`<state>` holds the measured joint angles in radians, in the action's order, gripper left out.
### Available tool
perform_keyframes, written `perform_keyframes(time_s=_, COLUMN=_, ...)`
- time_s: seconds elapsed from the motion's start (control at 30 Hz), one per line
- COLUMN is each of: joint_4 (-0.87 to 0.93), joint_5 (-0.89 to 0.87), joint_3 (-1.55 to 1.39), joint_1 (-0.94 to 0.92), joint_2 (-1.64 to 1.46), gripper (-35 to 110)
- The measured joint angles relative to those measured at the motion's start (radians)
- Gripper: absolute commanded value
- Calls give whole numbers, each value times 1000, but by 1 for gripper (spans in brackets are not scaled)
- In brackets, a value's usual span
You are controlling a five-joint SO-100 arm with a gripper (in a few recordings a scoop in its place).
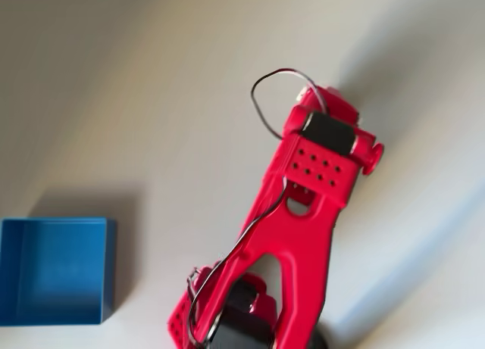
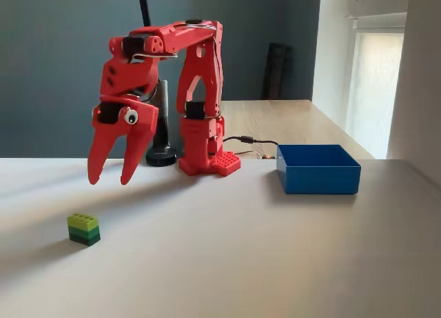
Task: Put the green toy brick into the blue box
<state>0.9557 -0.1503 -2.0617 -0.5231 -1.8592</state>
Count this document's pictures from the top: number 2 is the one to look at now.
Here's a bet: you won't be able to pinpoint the black gooseneck stand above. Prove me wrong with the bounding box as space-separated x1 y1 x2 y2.
136 0 178 168

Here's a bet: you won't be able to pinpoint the black power cable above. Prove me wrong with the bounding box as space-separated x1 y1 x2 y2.
222 135 280 148

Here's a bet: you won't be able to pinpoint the green lego bricks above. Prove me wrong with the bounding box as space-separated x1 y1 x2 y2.
66 212 102 248

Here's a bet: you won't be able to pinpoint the blue plastic box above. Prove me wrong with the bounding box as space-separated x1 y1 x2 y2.
276 143 362 196

